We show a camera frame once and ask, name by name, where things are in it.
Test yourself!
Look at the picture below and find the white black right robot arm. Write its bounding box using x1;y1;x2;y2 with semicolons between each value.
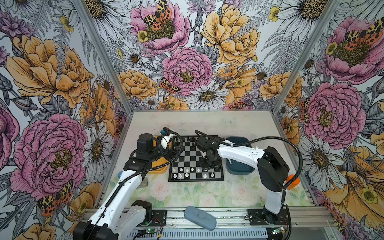
195;137;290;224

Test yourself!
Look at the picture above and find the grey blue oval pouch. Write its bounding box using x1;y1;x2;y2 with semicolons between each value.
184;206;217;231

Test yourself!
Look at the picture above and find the yellow plastic tray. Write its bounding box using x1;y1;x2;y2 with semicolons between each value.
146;136;173;175

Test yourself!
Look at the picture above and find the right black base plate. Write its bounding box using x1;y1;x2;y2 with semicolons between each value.
245;208;290;226

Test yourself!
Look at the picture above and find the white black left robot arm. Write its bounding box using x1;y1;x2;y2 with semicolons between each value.
73;128;184;240

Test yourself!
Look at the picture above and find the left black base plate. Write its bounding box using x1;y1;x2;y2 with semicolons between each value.
138;210;168;227

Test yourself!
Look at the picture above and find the teal plastic tray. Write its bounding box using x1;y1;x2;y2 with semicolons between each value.
226;137;255;176

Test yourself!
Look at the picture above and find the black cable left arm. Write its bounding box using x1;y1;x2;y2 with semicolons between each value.
86;130;184;235

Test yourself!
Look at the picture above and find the black white chessboard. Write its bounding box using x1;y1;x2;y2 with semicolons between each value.
169;136;225;182

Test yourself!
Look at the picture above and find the orange plastic bottle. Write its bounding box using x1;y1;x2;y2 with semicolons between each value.
287;175;300;190

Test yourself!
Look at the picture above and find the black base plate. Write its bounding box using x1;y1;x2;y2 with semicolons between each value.
245;208;290;226
138;210;168;227

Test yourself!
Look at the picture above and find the aluminium front rail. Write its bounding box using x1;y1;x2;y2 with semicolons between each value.
80;206;337;230

